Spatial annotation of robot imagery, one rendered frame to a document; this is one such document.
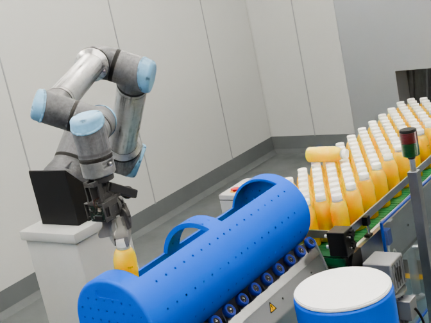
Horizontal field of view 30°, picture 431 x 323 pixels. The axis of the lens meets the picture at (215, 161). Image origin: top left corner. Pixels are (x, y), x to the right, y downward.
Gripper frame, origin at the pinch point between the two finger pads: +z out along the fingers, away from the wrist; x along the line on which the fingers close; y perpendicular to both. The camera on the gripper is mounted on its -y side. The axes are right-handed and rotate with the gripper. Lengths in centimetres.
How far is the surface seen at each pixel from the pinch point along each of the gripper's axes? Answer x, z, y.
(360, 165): 8, 24, -130
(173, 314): 14.5, 19.9, 2.0
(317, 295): 42, 26, -28
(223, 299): 12.8, 28.1, -22.1
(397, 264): 36, 47, -92
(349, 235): 24, 33, -82
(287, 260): 11, 34, -62
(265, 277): 11, 34, -48
